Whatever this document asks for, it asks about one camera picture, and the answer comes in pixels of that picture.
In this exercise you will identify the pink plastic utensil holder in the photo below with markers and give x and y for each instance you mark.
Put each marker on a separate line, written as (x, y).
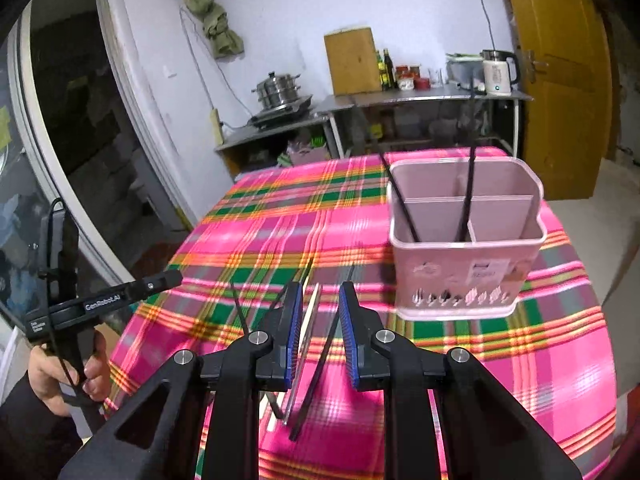
(465, 280)

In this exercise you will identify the clear drinking glass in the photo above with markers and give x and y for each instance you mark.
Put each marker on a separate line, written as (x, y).
(436, 79)

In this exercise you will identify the white door frame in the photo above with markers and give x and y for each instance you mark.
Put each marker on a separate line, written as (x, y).
(135, 110)

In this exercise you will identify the wooden cutting board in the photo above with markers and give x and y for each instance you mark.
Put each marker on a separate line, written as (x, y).
(352, 62)

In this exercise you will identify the yellow power strip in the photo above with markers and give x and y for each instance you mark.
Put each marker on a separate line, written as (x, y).
(217, 125)

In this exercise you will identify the black chopstick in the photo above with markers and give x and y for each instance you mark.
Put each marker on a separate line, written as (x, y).
(320, 360)
(240, 310)
(469, 180)
(400, 200)
(292, 285)

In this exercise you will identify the dark oil bottle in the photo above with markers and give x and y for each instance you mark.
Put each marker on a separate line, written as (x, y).
(380, 72)
(389, 72)

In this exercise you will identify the person's left hand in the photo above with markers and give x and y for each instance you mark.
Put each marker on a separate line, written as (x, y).
(47, 375)

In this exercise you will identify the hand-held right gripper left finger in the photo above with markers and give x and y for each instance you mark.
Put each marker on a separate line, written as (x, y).
(296, 330)

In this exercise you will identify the yellow wooden door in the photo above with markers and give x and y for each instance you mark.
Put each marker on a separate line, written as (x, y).
(560, 85)

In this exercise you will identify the tall steel table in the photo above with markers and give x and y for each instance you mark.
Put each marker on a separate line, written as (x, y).
(425, 94)

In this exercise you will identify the green vegetables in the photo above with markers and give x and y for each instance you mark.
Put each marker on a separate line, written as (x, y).
(317, 141)

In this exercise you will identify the black induction cooker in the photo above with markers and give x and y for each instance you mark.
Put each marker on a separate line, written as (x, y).
(280, 112)

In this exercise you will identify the white electric kettle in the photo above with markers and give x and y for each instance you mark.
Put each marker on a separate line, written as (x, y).
(496, 77)

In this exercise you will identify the pink plaid tablecloth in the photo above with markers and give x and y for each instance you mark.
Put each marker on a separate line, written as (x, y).
(280, 220)

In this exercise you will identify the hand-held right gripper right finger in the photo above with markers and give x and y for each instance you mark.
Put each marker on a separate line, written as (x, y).
(347, 340)

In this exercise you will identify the red lidded jar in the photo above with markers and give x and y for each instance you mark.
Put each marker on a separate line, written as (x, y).
(415, 71)
(401, 77)

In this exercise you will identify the red bowl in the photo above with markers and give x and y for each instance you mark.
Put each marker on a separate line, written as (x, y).
(423, 83)

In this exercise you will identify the low steel table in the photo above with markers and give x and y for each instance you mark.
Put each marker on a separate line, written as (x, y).
(270, 132)

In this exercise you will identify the steel steamer pot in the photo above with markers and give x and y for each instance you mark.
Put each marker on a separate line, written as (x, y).
(276, 91)

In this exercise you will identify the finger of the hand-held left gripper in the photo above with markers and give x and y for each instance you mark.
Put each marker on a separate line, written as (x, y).
(155, 285)

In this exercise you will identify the person's left forearm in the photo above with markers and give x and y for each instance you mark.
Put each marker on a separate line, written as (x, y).
(30, 435)

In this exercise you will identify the green hanging cloth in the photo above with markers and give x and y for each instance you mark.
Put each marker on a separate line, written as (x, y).
(212, 15)

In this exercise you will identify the grey basin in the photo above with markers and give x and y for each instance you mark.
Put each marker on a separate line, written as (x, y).
(462, 70)

